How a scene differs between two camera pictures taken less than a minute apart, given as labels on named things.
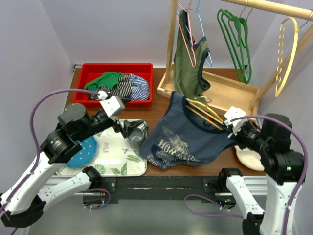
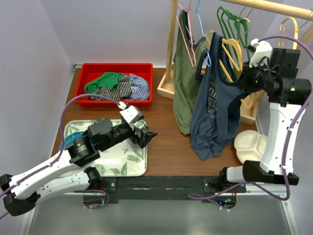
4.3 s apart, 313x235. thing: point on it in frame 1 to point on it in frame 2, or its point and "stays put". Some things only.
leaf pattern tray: [115, 157] stays put
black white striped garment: [122, 89] stays put
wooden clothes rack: [235, 88] stays put
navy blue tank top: [181, 136] to [216, 105]
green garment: [108, 80] stays put
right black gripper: [237, 138] to [245, 86]
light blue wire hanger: [208, 62] stays put
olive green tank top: [187, 80] stays put
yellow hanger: [207, 110] to [249, 106]
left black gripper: [127, 128] to [142, 142]
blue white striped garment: [140, 87] stays put
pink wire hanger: [194, 65] stays put
